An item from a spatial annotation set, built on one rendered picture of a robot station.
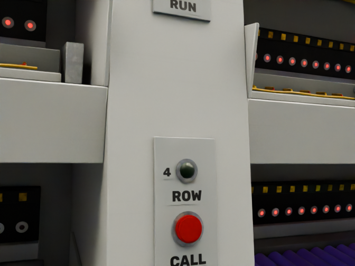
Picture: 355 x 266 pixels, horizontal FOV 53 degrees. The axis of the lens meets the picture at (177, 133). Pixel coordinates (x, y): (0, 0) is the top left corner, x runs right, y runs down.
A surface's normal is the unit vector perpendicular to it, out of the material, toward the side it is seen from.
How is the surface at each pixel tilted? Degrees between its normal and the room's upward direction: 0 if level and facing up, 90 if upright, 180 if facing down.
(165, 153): 90
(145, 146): 90
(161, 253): 90
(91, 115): 105
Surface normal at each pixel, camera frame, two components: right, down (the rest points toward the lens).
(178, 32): 0.37, -0.13
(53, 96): 0.36, 0.14
